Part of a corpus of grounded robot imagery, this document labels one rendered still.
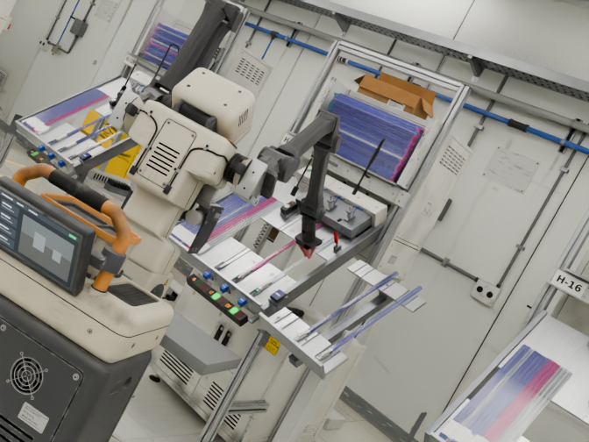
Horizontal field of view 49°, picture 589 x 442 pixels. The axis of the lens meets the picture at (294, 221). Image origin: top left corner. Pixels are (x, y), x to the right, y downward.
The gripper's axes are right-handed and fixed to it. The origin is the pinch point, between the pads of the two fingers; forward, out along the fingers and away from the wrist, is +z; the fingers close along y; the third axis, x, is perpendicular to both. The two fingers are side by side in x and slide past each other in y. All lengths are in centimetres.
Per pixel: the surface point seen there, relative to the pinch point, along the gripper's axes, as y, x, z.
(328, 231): 5.8, -18.2, -0.3
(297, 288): -10.0, 16.0, 1.3
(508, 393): -96, 4, -1
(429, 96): 25, -114, -26
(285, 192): 40.7, -25.3, -0.8
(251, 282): 5.7, 26.6, 2.0
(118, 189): 150, 5, 35
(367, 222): -6.1, -30.2, -5.2
